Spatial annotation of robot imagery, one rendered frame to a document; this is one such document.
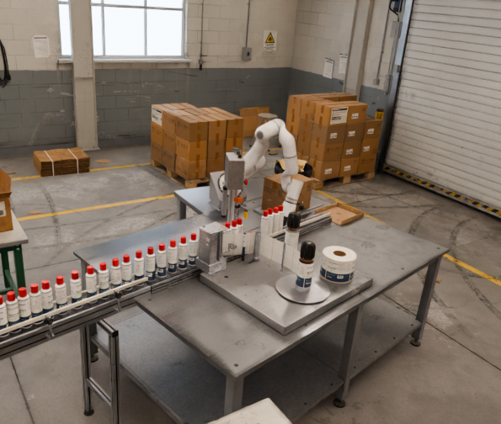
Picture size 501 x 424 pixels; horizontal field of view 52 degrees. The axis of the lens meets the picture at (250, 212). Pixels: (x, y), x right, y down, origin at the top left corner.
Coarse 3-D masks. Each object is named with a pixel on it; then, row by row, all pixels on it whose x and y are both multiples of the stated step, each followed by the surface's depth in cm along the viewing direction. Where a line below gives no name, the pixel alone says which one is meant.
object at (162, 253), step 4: (160, 244) 286; (164, 244) 286; (160, 248) 286; (164, 248) 287; (160, 252) 286; (164, 252) 287; (160, 256) 286; (164, 256) 287; (160, 260) 288; (164, 260) 288; (160, 264) 289; (164, 264) 289; (160, 268) 290; (164, 268) 291; (160, 272) 290; (164, 272) 291; (160, 276) 292; (164, 276) 292
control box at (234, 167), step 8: (232, 152) 324; (232, 160) 309; (240, 160) 310; (232, 168) 311; (240, 168) 312; (224, 176) 329; (232, 176) 313; (240, 176) 314; (232, 184) 315; (240, 184) 316
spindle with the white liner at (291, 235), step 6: (288, 216) 317; (294, 216) 315; (300, 216) 317; (288, 222) 318; (294, 222) 316; (288, 228) 321; (294, 228) 318; (288, 234) 320; (294, 234) 319; (288, 240) 321; (294, 240) 320; (294, 246) 322
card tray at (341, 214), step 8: (320, 208) 411; (328, 208) 420; (336, 208) 424; (344, 208) 423; (352, 208) 417; (336, 216) 407; (344, 216) 408; (352, 216) 400; (360, 216) 409; (344, 224) 395
